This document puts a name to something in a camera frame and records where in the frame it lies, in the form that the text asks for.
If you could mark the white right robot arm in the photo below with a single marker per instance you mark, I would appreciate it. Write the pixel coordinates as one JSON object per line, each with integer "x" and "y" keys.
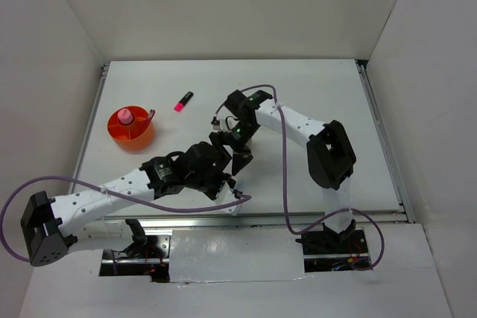
{"x": 330, "y": 155}

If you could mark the aluminium right side rail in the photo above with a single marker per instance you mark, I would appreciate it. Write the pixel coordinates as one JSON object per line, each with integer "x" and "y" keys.
{"x": 398, "y": 184}

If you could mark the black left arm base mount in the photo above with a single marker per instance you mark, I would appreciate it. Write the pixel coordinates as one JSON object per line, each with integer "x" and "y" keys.
{"x": 142, "y": 245}

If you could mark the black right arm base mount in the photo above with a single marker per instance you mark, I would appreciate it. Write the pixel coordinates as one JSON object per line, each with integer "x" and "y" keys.
{"x": 326, "y": 242}

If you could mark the pink highlighter black cap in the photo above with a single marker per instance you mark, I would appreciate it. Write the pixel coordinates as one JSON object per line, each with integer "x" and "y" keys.
{"x": 183, "y": 101}

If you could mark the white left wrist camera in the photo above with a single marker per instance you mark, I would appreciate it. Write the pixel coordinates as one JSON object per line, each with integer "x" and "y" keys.
{"x": 228, "y": 195}

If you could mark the orange round organizer container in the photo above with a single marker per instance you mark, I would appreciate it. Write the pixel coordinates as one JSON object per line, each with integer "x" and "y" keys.
{"x": 135, "y": 136}

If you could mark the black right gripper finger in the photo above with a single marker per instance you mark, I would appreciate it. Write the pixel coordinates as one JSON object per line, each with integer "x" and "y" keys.
{"x": 241, "y": 158}
{"x": 219, "y": 141}

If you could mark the pink eraser in container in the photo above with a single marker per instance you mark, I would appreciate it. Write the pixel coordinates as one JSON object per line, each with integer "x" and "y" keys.
{"x": 125, "y": 116}

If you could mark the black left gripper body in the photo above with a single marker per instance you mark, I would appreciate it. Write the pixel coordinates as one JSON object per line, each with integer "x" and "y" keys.
{"x": 211, "y": 182}

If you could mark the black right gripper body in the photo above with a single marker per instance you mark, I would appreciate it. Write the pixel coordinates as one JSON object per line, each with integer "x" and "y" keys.
{"x": 239, "y": 137}

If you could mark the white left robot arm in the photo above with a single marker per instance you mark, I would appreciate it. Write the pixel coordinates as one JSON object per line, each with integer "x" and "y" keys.
{"x": 50, "y": 225}

